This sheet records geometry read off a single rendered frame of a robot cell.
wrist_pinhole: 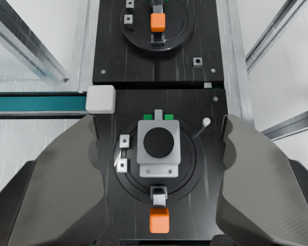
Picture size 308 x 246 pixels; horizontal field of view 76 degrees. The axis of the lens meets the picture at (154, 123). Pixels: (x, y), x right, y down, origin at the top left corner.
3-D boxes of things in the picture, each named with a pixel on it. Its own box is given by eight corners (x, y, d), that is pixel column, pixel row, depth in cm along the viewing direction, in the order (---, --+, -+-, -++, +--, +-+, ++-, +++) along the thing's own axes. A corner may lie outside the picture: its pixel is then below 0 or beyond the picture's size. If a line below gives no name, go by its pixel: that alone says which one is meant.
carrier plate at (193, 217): (236, 236, 30) (242, 241, 28) (81, 236, 31) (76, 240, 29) (222, 92, 37) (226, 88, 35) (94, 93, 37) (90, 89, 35)
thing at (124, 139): (130, 149, 30) (129, 147, 29) (121, 149, 30) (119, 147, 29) (131, 136, 31) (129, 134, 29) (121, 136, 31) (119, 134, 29)
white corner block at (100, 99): (117, 116, 36) (112, 109, 32) (92, 117, 36) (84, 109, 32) (118, 93, 37) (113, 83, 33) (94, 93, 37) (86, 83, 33)
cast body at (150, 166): (176, 177, 25) (183, 175, 18) (141, 177, 25) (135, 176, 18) (174, 114, 27) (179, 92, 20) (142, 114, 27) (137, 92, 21)
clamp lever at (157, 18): (163, 43, 35) (165, 27, 27) (152, 44, 35) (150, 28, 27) (163, 22, 34) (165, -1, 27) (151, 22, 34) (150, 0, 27)
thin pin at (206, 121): (196, 138, 31) (210, 124, 22) (191, 138, 31) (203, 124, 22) (196, 133, 31) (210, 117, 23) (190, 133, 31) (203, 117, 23)
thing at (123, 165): (128, 172, 29) (127, 172, 28) (118, 172, 29) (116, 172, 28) (129, 159, 30) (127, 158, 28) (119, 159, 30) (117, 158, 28)
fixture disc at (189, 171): (205, 203, 30) (208, 205, 28) (112, 203, 30) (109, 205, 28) (199, 115, 34) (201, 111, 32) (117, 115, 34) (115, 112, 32)
